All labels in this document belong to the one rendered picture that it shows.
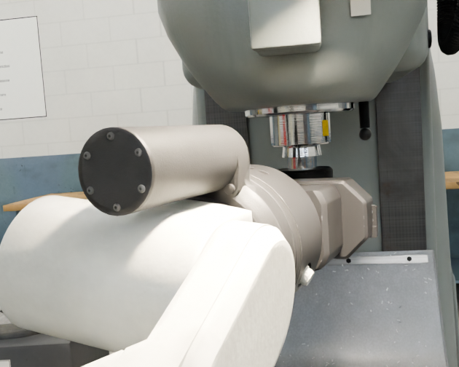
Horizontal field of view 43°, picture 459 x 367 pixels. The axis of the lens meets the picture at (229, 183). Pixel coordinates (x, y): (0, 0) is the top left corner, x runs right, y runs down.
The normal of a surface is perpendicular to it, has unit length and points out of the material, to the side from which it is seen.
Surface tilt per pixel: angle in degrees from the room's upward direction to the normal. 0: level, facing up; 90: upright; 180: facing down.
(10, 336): 90
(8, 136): 90
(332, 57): 97
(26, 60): 90
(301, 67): 111
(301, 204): 63
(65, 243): 53
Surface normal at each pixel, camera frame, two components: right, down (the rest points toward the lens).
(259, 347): 0.91, 0.10
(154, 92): -0.16, 0.10
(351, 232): -0.41, 0.10
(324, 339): -0.18, -0.37
